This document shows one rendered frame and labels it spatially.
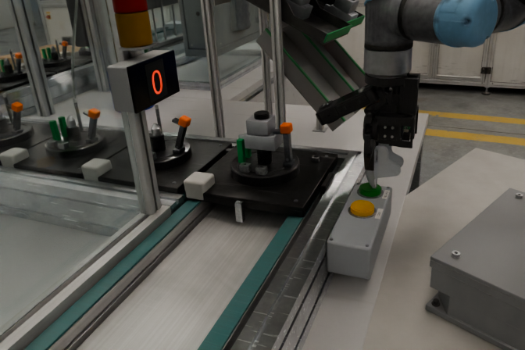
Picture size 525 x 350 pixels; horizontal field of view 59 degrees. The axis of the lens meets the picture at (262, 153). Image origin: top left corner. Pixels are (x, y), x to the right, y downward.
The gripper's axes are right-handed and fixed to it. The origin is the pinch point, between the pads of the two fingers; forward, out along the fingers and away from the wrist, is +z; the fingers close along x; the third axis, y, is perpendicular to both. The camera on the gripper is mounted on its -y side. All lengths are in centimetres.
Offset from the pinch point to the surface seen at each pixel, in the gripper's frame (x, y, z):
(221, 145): 11.1, -36.6, 1.5
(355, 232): -13.8, 0.3, 2.4
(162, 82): -16.1, -30.7, -21.4
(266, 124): -0.7, -19.7, -9.5
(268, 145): -0.7, -19.5, -5.2
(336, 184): 1.2, -6.7, 2.4
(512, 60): 395, 53, 67
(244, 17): 116, -78, -12
